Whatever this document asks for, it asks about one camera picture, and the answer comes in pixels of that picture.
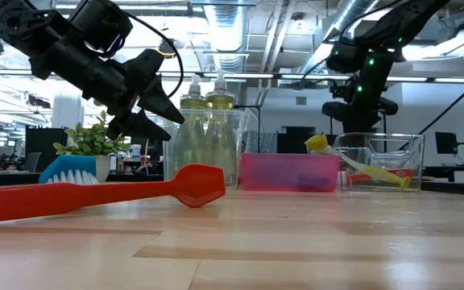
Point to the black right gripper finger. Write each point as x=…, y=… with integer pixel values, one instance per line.
x=346, y=124
x=371, y=124

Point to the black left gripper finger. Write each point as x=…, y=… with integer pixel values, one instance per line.
x=135, y=127
x=161, y=102

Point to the clear yellow soap pump bottle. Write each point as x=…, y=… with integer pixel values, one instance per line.
x=194, y=94
x=220, y=94

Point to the yellow-green dish brush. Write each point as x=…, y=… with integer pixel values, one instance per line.
x=377, y=174

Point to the blue dish brush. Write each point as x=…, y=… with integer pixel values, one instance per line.
x=67, y=163

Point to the black monitor on arm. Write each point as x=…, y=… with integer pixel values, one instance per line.
x=446, y=142

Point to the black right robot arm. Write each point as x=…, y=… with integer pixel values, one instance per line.
x=401, y=24

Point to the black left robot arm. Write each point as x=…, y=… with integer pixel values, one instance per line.
x=14, y=24

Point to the white bottle blue cap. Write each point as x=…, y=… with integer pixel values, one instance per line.
x=135, y=152

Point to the black computer monitor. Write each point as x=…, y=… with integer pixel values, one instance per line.
x=151, y=151

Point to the green potted plant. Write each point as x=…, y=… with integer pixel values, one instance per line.
x=91, y=141

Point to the tall clear plastic bin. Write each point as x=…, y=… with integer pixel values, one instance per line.
x=167, y=161

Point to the black cabinet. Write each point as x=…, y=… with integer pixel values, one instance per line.
x=46, y=147

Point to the black desk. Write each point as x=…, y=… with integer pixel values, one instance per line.
x=449, y=173

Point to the red translucent plastic bin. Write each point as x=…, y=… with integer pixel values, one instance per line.
x=252, y=157

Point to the grey office chair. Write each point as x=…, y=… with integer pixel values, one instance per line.
x=32, y=161

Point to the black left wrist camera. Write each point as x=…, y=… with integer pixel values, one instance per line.
x=103, y=20

